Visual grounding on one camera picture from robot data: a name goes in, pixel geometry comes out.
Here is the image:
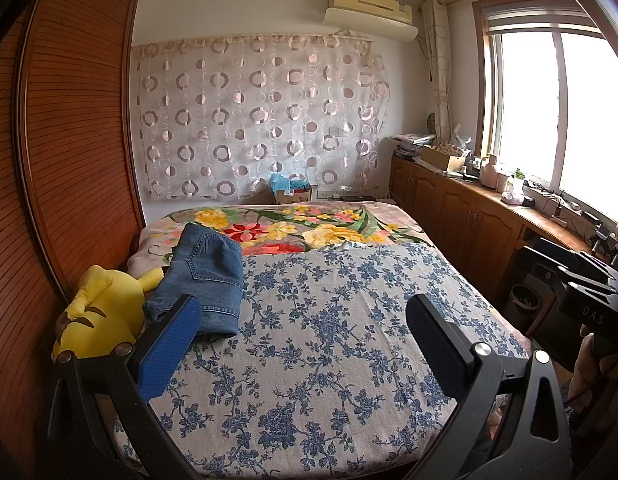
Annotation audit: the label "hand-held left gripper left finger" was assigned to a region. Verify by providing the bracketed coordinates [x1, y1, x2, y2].
[46, 293, 203, 480]

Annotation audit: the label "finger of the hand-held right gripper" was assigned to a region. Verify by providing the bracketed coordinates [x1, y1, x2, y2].
[518, 245, 570, 292]
[539, 239, 617, 283]

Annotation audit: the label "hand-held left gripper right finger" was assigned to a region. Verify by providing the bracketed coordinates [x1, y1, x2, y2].
[406, 293, 572, 480]

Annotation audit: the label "blue denim pants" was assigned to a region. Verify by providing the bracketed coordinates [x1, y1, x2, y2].
[143, 222, 245, 339]

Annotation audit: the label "person's right hand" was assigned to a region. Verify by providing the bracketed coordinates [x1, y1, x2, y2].
[574, 327, 610, 402]

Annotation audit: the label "dark trash bin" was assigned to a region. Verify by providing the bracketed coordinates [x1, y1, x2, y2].
[509, 284, 545, 324]

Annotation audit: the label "yellow plush toy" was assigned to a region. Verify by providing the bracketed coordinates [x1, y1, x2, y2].
[51, 265, 166, 362]

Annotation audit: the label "long wooden cabinet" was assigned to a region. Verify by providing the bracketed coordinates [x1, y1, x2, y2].
[389, 152, 618, 322]

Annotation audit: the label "open cardboard box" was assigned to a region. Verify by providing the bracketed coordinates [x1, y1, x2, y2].
[420, 143, 468, 171]

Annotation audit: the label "wooden framed window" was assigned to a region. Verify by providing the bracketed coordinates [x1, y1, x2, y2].
[471, 0, 618, 232]

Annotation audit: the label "colourful flower print blanket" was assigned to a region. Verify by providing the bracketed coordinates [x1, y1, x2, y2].
[126, 200, 534, 357]

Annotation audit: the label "stack of papers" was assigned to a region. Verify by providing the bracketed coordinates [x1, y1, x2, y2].
[391, 132, 438, 159]

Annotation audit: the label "small cardboard box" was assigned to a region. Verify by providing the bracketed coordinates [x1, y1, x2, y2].
[276, 187, 312, 206]

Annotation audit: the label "wooden slatted wardrobe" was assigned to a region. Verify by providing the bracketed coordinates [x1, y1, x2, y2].
[0, 0, 148, 461]

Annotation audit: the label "beige patterned window curtain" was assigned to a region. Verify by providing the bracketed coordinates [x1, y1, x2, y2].
[421, 0, 458, 142]

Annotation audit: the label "sheer circle pattern curtain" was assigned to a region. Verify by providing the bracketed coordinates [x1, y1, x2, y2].
[130, 33, 392, 200]

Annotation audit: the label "white wall air conditioner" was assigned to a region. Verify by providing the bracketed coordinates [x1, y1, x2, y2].
[323, 0, 420, 42]

